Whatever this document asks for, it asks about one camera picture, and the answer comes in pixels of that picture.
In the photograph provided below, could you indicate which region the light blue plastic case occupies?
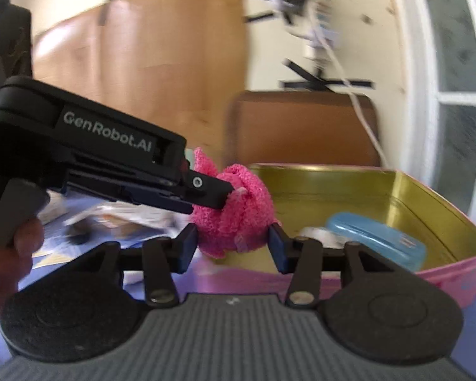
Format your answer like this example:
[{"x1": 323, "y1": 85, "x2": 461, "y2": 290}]
[{"x1": 326, "y1": 212, "x2": 427, "y2": 273}]

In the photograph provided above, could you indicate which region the white cable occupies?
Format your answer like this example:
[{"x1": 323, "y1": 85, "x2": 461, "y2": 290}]
[{"x1": 309, "y1": 4, "x2": 387, "y2": 167}]

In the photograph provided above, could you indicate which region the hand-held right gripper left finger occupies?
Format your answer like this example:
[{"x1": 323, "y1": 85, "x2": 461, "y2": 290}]
[{"x1": 69, "y1": 223, "x2": 200, "y2": 309}]

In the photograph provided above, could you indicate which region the white window frame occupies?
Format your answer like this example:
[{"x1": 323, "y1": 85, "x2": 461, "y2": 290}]
[{"x1": 394, "y1": 0, "x2": 476, "y2": 225}]

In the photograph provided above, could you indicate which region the person's left hand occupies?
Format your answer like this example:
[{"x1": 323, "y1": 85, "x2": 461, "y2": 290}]
[{"x1": 0, "y1": 218, "x2": 45, "y2": 329}]

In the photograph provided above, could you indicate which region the white wall adapter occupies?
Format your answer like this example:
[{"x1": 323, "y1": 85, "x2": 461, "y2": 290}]
[{"x1": 305, "y1": 0, "x2": 339, "y2": 69}]

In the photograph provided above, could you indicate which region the white plastic packaging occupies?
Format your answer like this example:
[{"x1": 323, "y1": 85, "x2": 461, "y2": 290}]
[{"x1": 40, "y1": 194, "x2": 183, "y2": 239}]

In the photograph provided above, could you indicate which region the brown wooden board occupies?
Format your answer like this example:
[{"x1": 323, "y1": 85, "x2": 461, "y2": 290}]
[{"x1": 227, "y1": 90, "x2": 382, "y2": 168}]

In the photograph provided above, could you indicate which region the black tape strip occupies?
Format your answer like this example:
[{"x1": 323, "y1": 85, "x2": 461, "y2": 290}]
[
  {"x1": 280, "y1": 79, "x2": 376, "y2": 90},
  {"x1": 282, "y1": 59, "x2": 323, "y2": 82},
  {"x1": 243, "y1": 10, "x2": 291, "y2": 25}
]

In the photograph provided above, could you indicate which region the large wooden panel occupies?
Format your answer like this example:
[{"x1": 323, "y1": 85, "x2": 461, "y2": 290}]
[{"x1": 32, "y1": 0, "x2": 251, "y2": 160}]

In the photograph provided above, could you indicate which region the pink fluffy cloth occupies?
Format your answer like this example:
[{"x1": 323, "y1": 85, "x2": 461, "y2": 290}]
[{"x1": 188, "y1": 147, "x2": 275, "y2": 259}]

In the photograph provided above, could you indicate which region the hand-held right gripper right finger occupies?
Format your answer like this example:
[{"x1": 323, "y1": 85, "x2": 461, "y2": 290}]
[{"x1": 268, "y1": 223, "x2": 399, "y2": 309}]

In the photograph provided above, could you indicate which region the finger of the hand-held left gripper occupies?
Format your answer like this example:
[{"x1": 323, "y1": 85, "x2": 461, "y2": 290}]
[{"x1": 178, "y1": 169, "x2": 235, "y2": 211}]

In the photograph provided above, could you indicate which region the white roll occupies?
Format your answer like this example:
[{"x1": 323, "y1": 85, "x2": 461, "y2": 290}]
[{"x1": 299, "y1": 226, "x2": 344, "y2": 247}]

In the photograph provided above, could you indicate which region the blue patterned tablecloth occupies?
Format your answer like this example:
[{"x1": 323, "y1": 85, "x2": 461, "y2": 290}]
[{"x1": 0, "y1": 202, "x2": 476, "y2": 370}]

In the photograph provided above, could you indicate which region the pink cardboard box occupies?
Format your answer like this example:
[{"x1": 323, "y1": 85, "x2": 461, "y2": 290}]
[{"x1": 182, "y1": 163, "x2": 476, "y2": 311}]

